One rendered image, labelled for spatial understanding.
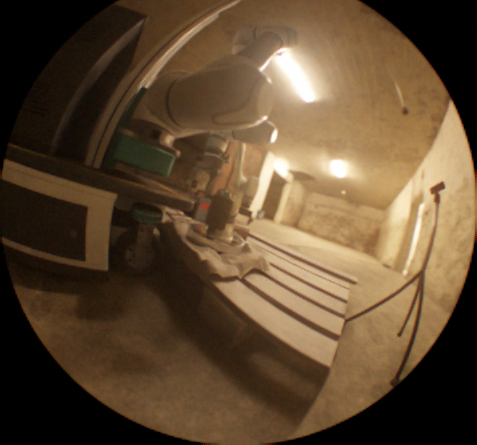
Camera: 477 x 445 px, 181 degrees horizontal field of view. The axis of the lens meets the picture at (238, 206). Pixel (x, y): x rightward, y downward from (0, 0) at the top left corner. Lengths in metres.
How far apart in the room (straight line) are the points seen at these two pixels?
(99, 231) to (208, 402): 0.42
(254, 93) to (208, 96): 0.08
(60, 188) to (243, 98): 0.41
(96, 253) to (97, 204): 0.12
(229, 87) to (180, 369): 0.55
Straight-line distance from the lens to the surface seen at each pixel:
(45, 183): 0.42
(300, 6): 2.65
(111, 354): 0.40
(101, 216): 0.38
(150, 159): 0.39
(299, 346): 0.33
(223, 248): 0.56
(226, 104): 0.30
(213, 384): 0.39
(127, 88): 0.60
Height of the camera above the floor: 0.36
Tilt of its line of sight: 1 degrees down
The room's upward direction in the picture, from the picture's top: 19 degrees clockwise
